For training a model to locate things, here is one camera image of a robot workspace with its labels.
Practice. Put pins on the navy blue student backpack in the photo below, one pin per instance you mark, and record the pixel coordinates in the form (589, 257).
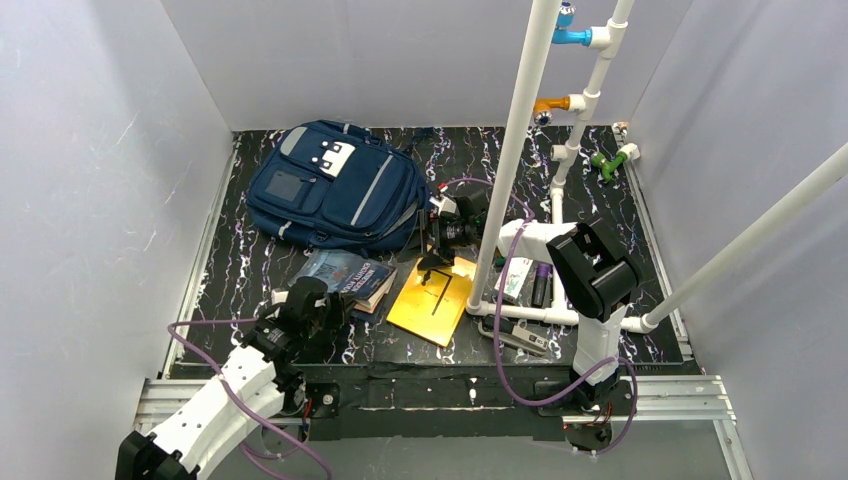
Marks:
(330, 185)

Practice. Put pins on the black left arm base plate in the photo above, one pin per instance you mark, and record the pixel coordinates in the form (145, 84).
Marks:
(317, 400)

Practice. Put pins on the black pen on notebook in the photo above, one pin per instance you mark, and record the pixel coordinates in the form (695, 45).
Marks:
(437, 283)

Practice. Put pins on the orange pipe valve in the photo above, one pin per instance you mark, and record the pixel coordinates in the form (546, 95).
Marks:
(544, 108)

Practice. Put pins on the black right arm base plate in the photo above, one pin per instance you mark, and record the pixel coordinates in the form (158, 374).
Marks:
(613, 397)

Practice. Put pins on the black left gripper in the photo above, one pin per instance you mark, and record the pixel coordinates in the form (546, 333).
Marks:
(334, 304)

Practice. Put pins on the purple marker pen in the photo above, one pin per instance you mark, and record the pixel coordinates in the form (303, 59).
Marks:
(539, 293)

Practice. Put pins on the Nineteen Eighty-Four book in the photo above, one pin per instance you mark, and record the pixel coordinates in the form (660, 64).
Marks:
(368, 280)

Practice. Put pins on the aluminium rail frame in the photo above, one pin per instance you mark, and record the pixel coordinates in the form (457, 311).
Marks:
(382, 399)

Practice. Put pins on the yellow notebook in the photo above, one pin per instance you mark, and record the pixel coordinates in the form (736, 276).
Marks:
(411, 311)

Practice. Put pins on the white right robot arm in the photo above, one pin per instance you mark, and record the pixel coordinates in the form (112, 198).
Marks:
(597, 273)

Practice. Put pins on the blue pipe valve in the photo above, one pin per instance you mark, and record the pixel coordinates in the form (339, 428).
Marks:
(563, 34)

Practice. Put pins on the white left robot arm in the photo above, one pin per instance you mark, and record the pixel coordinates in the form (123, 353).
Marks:
(259, 385)

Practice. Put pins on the green pipe valve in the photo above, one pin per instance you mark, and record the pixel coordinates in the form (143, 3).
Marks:
(608, 166)

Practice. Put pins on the white rectangular box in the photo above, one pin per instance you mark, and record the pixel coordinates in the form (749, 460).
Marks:
(511, 280)

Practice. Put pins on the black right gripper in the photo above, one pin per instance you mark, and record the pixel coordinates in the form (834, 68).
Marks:
(437, 232)

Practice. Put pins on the white PVC pipe frame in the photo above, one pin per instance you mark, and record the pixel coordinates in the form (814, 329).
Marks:
(606, 40)

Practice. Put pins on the grey stapler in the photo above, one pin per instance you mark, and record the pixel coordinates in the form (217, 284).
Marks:
(513, 335)

